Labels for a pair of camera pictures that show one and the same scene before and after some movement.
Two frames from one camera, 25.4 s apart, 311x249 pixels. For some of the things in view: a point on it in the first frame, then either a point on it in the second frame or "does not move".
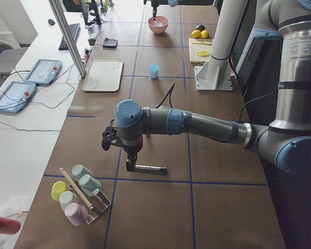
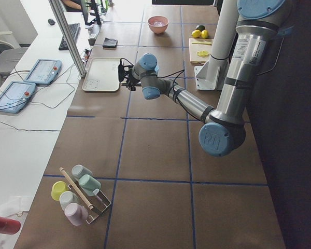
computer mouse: (51, 22) does not move
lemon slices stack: (202, 53) does not move
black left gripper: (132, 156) -> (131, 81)
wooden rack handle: (89, 206) does not move
